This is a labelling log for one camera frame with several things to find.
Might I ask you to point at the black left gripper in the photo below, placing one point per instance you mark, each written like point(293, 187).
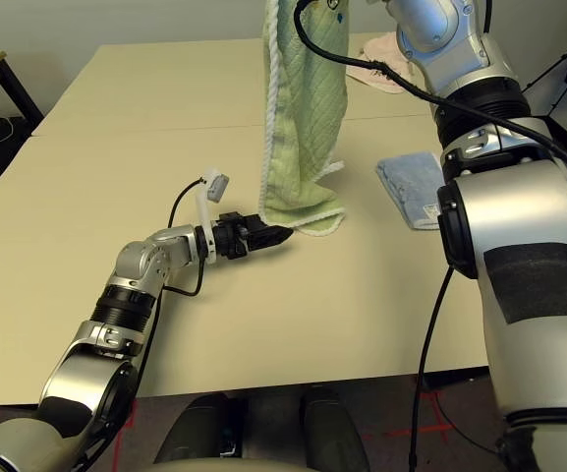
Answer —
point(231, 236)

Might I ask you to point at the green towel with swan print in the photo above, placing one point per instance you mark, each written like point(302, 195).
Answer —
point(307, 123)

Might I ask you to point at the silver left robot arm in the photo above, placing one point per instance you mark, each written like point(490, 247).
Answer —
point(155, 255)

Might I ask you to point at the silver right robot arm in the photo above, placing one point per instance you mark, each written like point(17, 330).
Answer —
point(519, 221)

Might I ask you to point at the folded blue towel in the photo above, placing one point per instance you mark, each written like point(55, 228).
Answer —
point(411, 192)

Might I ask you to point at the pink towel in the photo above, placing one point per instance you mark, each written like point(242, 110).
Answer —
point(386, 54)

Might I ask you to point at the dark right robot leg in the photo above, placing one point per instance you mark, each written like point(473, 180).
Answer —
point(334, 432)

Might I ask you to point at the dark robot leg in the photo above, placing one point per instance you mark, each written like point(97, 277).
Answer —
point(194, 432)
point(334, 432)

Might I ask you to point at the dark left robot leg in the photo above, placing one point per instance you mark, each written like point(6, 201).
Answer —
point(194, 432)

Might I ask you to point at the beige robot torso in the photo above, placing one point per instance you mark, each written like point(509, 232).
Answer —
point(234, 464)

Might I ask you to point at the black table foot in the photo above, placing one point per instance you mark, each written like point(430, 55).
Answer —
point(460, 382)

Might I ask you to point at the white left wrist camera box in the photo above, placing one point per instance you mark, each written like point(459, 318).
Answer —
point(216, 184)

